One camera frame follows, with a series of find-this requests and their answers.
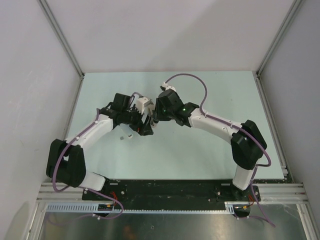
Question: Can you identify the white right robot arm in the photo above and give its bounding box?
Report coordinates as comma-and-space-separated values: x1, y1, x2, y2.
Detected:
153, 89, 267, 201

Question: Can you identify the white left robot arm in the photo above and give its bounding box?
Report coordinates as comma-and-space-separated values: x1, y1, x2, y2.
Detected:
46, 93, 155, 200

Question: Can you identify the grey slotted cable duct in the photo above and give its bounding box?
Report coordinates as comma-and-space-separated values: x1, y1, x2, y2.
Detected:
46, 202, 234, 215

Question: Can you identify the aluminium frame rail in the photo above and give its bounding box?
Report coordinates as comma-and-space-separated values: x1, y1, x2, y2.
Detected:
254, 183, 308, 204

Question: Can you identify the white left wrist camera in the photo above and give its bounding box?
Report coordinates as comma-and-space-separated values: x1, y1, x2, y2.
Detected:
135, 96, 155, 115

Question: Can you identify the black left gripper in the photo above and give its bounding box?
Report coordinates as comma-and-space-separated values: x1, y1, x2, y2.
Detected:
121, 104, 153, 136

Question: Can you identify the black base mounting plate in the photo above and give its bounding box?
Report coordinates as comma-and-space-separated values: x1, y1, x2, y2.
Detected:
82, 179, 261, 210

